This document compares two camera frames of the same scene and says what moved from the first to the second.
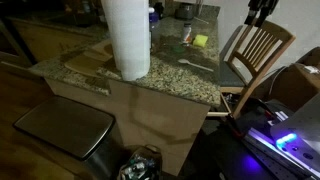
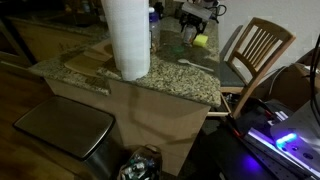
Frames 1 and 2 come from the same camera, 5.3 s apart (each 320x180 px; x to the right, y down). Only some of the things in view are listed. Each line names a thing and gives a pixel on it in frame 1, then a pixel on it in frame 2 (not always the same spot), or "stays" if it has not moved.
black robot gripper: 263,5 → 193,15
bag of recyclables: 144,163 stays
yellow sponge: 200,40 stays
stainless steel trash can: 79,129 stays
